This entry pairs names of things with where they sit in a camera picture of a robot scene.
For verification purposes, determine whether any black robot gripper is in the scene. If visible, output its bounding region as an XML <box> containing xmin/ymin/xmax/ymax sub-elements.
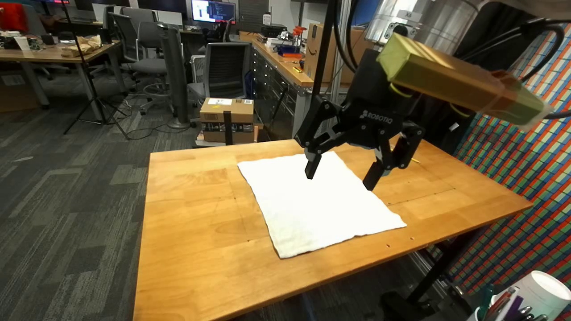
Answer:
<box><xmin>294</xmin><ymin>50</ymin><xmax>422</xmax><ymax>191</ymax></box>

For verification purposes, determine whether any computer monitor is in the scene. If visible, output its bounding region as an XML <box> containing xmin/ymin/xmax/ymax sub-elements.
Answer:
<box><xmin>190</xmin><ymin>0</ymin><xmax>235</xmax><ymax>21</ymax></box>

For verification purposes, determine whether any grey office chair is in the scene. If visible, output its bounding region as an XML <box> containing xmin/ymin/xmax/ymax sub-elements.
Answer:
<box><xmin>112</xmin><ymin>14</ymin><xmax>167</xmax><ymax>96</ymax></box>

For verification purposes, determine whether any black tripod stand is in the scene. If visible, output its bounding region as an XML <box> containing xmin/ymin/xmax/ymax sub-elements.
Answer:
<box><xmin>58</xmin><ymin>0</ymin><xmax>133</xmax><ymax>139</ymax></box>

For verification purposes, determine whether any large cardboard box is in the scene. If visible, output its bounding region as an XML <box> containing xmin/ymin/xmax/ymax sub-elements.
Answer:
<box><xmin>303</xmin><ymin>23</ymin><xmax>372</xmax><ymax>85</ymax></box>

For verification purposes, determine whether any grey drawer cabinet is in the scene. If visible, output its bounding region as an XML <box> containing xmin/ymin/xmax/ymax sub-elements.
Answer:
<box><xmin>238</xmin><ymin>32</ymin><xmax>313</xmax><ymax>137</ymax></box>

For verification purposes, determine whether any black vertical camera pole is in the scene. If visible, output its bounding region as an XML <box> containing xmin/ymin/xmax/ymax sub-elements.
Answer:
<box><xmin>310</xmin><ymin>0</ymin><xmax>338</xmax><ymax>109</ymax></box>

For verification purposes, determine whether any white cloth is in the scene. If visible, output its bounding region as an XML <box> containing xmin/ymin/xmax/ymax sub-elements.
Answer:
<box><xmin>237</xmin><ymin>151</ymin><xmax>406</xmax><ymax>258</ymax></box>

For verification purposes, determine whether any wooden office desk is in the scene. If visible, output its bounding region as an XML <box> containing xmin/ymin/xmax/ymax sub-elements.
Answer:
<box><xmin>0</xmin><ymin>41</ymin><xmax>124</xmax><ymax>116</ymax></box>

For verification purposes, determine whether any cardboard box on pallet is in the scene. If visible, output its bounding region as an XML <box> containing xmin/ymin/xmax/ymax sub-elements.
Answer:
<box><xmin>199</xmin><ymin>98</ymin><xmax>256</xmax><ymax>144</ymax></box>

